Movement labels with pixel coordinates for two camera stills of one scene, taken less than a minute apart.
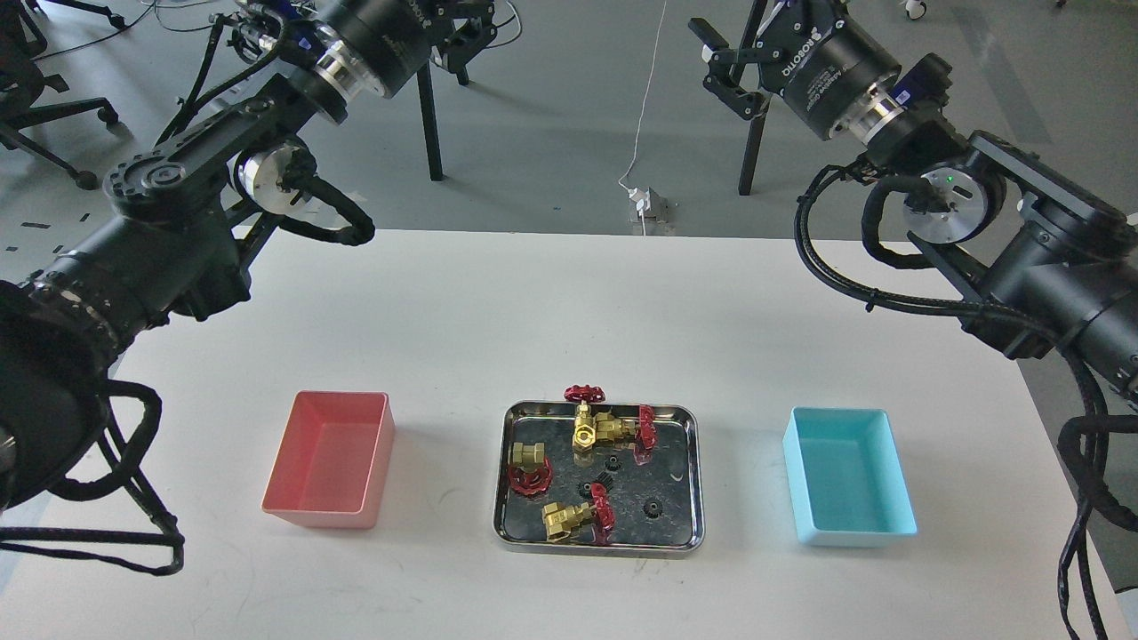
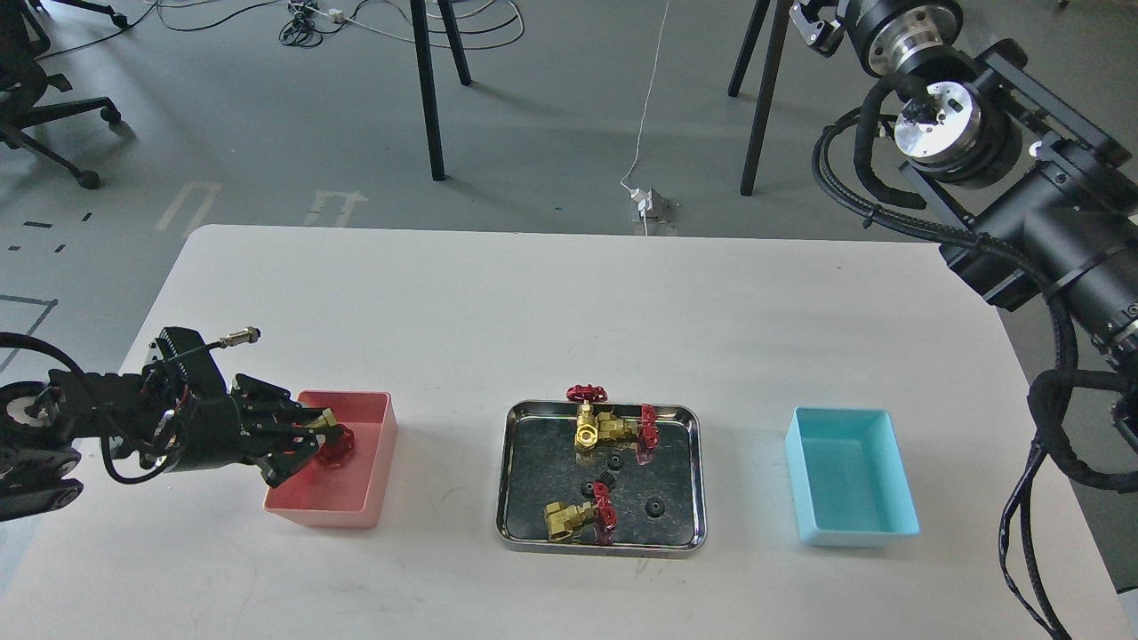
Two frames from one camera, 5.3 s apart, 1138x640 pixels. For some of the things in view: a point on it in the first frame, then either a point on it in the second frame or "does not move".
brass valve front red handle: (563, 520) does not move
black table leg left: (428, 103) does not move
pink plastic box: (332, 460) does not move
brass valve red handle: (532, 471) -> (336, 452)
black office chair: (21, 84) does not move
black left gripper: (383, 42) -> (191, 421)
